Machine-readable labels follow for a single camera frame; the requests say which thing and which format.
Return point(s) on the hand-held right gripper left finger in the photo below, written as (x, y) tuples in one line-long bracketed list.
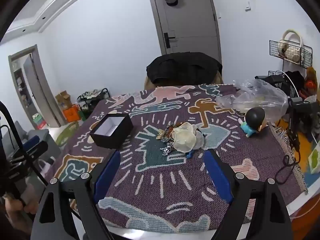
[(108, 172)]

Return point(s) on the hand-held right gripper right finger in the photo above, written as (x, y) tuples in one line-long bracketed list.
[(217, 175)]

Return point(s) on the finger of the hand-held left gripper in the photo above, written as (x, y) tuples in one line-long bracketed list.
[(33, 143)]

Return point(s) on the black jewelry box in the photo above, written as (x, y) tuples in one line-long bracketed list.
[(112, 135)]

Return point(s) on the cream fabric flower scrunchie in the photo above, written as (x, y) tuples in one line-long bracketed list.
[(183, 137)]

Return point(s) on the person's left hand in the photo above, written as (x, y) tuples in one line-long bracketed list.
[(28, 203)]

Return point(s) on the blue hair clip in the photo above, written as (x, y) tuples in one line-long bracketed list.
[(191, 154)]

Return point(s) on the orange box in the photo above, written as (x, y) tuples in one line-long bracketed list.
[(71, 113)]

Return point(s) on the cardboard box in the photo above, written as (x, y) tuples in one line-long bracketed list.
[(63, 100)]

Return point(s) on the purple printed blanket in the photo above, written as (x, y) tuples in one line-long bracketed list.
[(162, 187)]

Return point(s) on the open grey door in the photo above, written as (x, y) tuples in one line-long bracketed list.
[(40, 85)]

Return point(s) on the black-haired doll figure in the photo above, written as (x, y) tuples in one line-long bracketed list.
[(255, 118)]

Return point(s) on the black shoe rack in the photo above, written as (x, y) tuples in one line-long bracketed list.
[(90, 102)]

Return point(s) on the clear plastic bag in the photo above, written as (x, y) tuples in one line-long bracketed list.
[(262, 97)]

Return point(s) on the white green paper bag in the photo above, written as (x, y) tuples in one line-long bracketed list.
[(314, 157)]

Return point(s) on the black bag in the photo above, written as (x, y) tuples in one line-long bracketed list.
[(296, 80)]

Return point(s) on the orange plush toy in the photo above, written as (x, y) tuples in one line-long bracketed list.
[(312, 80)]

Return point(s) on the white handbag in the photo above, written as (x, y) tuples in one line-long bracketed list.
[(291, 51)]

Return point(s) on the grey door with lock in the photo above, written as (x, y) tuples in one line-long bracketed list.
[(190, 22)]

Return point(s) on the black camera stand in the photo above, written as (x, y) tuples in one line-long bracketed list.
[(300, 110)]

